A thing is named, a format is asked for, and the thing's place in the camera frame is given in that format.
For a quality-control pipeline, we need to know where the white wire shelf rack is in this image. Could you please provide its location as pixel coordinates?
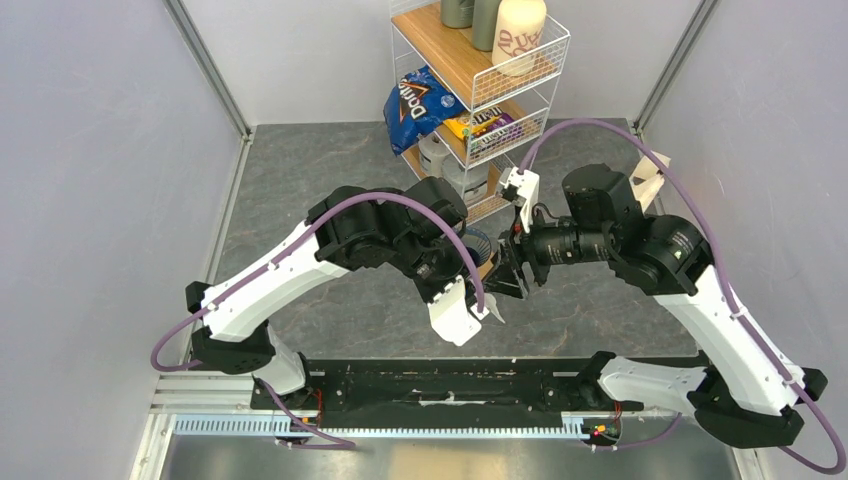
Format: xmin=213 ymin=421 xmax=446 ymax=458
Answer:
xmin=389 ymin=1 xmax=571 ymax=223

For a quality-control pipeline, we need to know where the blue ribbed coffee dripper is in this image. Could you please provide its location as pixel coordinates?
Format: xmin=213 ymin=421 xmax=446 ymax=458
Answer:
xmin=461 ymin=227 xmax=492 ymax=267

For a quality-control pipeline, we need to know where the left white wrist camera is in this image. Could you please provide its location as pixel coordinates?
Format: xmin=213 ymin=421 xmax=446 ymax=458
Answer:
xmin=426 ymin=276 xmax=491 ymax=347

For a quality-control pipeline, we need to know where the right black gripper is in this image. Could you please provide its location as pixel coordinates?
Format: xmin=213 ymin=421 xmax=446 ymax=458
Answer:
xmin=477 ymin=200 xmax=615 ymax=300

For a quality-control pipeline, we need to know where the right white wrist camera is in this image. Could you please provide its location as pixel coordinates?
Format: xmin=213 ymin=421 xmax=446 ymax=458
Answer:
xmin=496 ymin=167 xmax=540 ymax=234

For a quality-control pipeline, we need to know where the wooden ring dripper stand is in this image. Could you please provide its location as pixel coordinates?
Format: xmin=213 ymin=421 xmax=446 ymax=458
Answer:
xmin=477 ymin=252 xmax=498 ymax=280

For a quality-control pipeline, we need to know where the single white paper filter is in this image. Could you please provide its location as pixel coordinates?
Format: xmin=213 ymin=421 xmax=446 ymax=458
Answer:
xmin=483 ymin=292 xmax=506 ymax=324

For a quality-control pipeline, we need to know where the blue Doritos chip bag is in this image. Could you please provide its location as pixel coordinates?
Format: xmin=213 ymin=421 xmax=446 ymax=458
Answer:
xmin=383 ymin=66 xmax=465 ymax=156

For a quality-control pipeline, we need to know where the grey green bottle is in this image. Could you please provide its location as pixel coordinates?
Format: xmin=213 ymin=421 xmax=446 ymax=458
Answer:
xmin=440 ymin=0 xmax=475 ymax=29
xmin=471 ymin=0 xmax=501 ymax=52

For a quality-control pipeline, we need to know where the grey canister lower shelf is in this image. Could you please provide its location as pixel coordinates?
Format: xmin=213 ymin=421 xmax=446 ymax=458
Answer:
xmin=442 ymin=158 xmax=489 ymax=205

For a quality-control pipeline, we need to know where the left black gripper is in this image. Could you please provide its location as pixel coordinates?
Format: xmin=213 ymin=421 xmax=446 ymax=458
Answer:
xmin=389 ymin=232 xmax=478 ymax=312

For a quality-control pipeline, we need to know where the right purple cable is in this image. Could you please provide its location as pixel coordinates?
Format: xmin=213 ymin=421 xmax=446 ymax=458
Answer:
xmin=518 ymin=119 xmax=848 ymax=476

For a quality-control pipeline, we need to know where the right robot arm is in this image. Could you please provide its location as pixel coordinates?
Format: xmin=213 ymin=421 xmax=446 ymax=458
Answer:
xmin=485 ymin=164 xmax=827 ymax=448

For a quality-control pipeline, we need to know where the paper coffee filter stack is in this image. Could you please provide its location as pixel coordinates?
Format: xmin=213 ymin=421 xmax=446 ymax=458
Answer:
xmin=629 ymin=155 xmax=665 ymax=213

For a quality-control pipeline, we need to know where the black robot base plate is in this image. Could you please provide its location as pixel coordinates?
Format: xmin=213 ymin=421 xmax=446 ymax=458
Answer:
xmin=280 ymin=358 xmax=644 ymax=430

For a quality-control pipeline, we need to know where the white canister lower shelf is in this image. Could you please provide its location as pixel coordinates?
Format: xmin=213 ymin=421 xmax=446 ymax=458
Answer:
xmin=418 ymin=133 xmax=451 ymax=177

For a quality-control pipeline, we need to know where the yellow M&M candy bag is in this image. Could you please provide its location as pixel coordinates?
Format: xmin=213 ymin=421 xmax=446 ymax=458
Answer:
xmin=443 ymin=106 xmax=515 ymax=146

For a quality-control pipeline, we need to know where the aluminium rail frame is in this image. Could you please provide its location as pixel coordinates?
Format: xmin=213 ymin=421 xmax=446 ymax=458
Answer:
xmin=129 ymin=334 xmax=773 ymax=480

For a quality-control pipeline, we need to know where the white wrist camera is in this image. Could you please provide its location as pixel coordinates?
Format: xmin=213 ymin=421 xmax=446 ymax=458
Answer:
xmin=496 ymin=167 xmax=540 ymax=234
xmin=426 ymin=276 xmax=491 ymax=347

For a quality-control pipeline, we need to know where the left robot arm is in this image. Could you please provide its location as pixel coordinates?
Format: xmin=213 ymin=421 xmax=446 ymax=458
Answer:
xmin=186 ymin=177 xmax=487 ymax=409

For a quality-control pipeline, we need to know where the cream white bottle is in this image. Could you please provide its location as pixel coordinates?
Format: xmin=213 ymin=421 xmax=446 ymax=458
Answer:
xmin=492 ymin=0 xmax=547 ymax=77

